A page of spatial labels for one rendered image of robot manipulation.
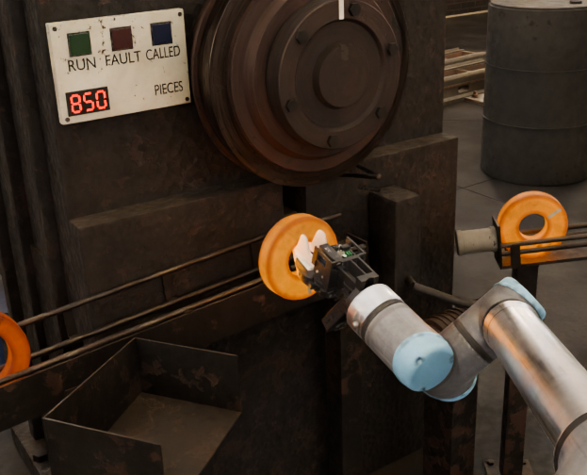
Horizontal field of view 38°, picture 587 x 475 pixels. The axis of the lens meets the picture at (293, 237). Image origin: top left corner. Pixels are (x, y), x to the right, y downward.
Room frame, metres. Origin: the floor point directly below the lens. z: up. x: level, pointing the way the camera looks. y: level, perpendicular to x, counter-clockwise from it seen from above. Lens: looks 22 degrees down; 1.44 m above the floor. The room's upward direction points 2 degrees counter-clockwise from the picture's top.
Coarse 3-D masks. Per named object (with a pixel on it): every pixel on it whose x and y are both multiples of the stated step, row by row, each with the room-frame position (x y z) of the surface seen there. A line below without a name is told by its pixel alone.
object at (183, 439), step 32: (128, 352) 1.30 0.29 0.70; (160, 352) 1.30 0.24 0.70; (192, 352) 1.28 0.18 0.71; (224, 352) 1.26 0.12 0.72; (96, 384) 1.21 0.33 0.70; (128, 384) 1.29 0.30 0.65; (160, 384) 1.30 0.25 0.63; (192, 384) 1.28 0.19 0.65; (224, 384) 1.25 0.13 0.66; (64, 416) 1.12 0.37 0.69; (96, 416) 1.20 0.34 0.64; (128, 416) 1.25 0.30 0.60; (160, 416) 1.25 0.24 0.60; (192, 416) 1.24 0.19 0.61; (224, 416) 1.24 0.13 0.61; (64, 448) 1.07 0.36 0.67; (96, 448) 1.05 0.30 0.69; (128, 448) 1.02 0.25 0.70; (160, 448) 1.01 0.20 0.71; (192, 448) 1.16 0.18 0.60
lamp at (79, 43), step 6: (72, 36) 1.53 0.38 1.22; (78, 36) 1.53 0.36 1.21; (84, 36) 1.54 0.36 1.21; (72, 42) 1.52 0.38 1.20; (78, 42) 1.53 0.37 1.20; (84, 42) 1.54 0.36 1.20; (72, 48) 1.52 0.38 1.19; (78, 48) 1.53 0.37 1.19; (84, 48) 1.54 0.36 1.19; (72, 54) 1.52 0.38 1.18; (78, 54) 1.53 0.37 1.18
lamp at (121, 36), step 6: (114, 30) 1.57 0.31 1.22; (120, 30) 1.57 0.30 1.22; (126, 30) 1.58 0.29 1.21; (114, 36) 1.57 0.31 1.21; (120, 36) 1.57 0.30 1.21; (126, 36) 1.58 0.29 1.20; (114, 42) 1.57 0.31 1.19; (120, 42) 1.57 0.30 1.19; (126, 42) 1.58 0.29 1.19; (114, 48) 1.57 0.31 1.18; (120, 48) 1.57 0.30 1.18
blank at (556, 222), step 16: (528, 192) 1.81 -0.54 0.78; (544, 192) 1.82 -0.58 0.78; (512, 208) 1.80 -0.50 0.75; (528, 208) 1.79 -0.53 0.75; (544, 208) 1.79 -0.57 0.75; (560, 208) 1.79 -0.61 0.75; (512, 224) 1.80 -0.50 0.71; (560, 224) 1.79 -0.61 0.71; (512, 240) 1.80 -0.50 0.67; (528, 256) 1.79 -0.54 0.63
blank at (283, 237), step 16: (288, 224) 1.38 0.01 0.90; (304, 224) 1.40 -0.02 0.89; (320, 224) 1.42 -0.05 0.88; (272, 240) 1.37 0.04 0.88; (288, 240) 1.38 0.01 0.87; (336, 240) 1.44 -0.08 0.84; (272, 256) 1.36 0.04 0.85; (288, 256) 1.38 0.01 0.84; (272, 272) 1.36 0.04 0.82; (288, 272) 1.37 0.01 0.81; (272, 288) 1.36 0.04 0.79; (288, 288) 1.37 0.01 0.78; (304, 288) 1.39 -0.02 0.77
